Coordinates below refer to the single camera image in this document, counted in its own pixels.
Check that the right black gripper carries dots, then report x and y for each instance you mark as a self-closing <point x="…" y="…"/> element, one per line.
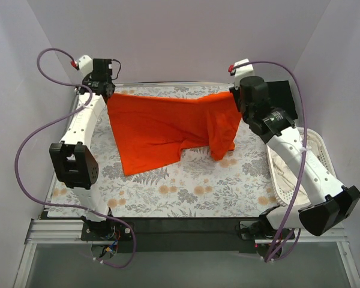
<point x="235" y="92"/>

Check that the orange t shirt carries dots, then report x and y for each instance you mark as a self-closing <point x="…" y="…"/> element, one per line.
<point x="152" y="132"/>

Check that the cream t shirt in basket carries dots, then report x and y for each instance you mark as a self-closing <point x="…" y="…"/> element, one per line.
<point x="285" y="178"/>

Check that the white perforated laundry basket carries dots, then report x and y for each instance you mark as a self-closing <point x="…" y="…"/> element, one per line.
<point x="323" y="158"/>

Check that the floral patterned table mat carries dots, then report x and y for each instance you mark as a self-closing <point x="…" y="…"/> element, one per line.
<point x="239" y="185"/>

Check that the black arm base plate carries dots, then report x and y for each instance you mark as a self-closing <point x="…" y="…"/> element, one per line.
<point x="197" y="234"/>

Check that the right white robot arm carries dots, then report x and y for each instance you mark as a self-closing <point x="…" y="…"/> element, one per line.
<point x="330" y="201"/>

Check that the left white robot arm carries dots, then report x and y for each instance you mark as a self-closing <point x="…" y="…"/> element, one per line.
<point x="73" y="162"/>

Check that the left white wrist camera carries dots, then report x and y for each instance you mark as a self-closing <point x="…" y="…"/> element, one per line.
<point x="84" y="65"/>

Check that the folded black t shirt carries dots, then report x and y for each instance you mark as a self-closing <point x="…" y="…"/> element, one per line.
<point x="281" y="96"/>

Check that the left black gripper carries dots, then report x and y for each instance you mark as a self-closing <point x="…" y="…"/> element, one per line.
<point x="105" y="90"/>

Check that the aluminium frame rail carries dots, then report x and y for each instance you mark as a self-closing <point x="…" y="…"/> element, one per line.
<point x="64" y="250"/>

